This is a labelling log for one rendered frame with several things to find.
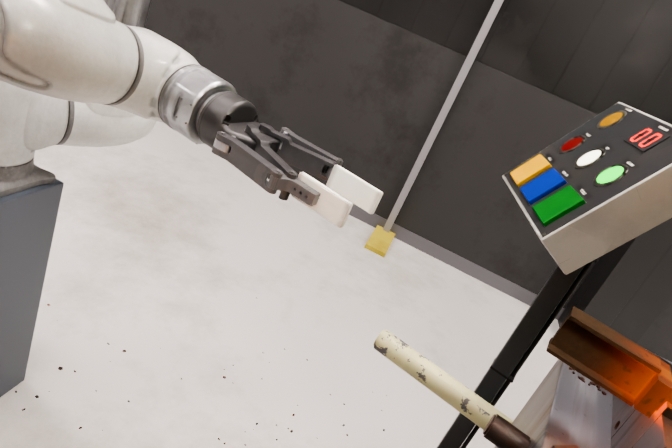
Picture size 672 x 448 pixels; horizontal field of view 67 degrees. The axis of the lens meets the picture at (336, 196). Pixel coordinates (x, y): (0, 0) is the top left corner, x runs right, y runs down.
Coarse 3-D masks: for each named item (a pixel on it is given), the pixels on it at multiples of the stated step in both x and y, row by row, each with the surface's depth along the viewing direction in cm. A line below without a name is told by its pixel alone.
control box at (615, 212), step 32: (576, 128) 108; (608, 128) 99; (640, 128) 91; (576, 160) 96; (608, 160) 89; (640, 160) 83; (512, 192) 104; (608, 192) 81; (640, 192) 78; (576, 224) 81; (608, 224) 81; (640, 224) 80; (576, 256) 83
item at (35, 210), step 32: (32, 192) 103; (0, 224) 99; (32, 224) 107; (0, 256) 103; (32, 256) 112; (0, 288) 108; (32, 288) 118; (0, 320) 112; (32, 320) 124; (0, 352) 118; (0, 384) 124
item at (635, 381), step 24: (576, 312) 47; (576, 336) 47; (600, 336) 45; (576, 360) 47; (600, 360) 46; (624, 360) 45; (648, 360) 44; (600, 384) 46; (624, 384) 45; (648, 384) 44; (648, 408) 43
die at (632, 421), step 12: (612, 408) 55; (624, 408) 51; (660, 408) 43; (612, 420) 53; (624, 420) 49; (636, 420) 47; (648, 420) 44; (660, 420) 42; (612, 432) 51; (624, 432) 48; (636, 432) 45; (648, 432) 43; (660, 432) 40; (612, 444) 49; (624, 444) 46; (636, 444) 43; (648, 444) 41; (660, 444) 39
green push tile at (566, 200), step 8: (560, 192) 90; (568, 192) 88; (576, 192) 86; (544, 200) 91; (552, 200) 89; (560, 200) 87; (568, 200) 86; (576, 200) 84; (584, 200) 83; (536, 208) 90; (544, 208) 89; (552, 208) 87; (560, 208) 85; (568, 208) 84; (576, 208) 84; (544, 216) 86; (552, 216) 85; (560, 216) 84; (544, 224) 85
